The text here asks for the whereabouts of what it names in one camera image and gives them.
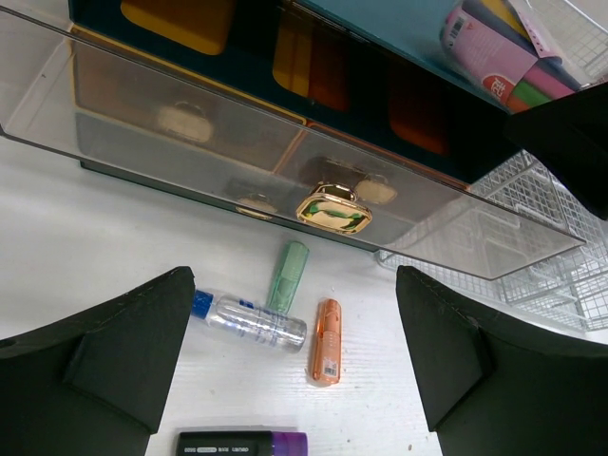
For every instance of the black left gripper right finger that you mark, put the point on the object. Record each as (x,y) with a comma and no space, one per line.
(492,384)

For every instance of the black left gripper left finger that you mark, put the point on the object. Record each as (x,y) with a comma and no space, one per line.
(96,382)

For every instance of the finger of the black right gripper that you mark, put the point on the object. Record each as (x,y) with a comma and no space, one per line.
(569,137)

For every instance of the pink cap clear pen tube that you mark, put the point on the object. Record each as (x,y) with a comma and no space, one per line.
(505,49)

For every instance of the purple cap black highlighter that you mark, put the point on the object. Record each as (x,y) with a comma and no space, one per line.
(243,443)

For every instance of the teal desktop drawer cabinet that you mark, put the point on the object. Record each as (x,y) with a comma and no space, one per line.
(295,112)

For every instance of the clear staples box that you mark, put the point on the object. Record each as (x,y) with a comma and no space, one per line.
(249,322)

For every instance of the white wire mesh file tray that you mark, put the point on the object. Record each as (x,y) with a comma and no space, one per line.
(515,235)

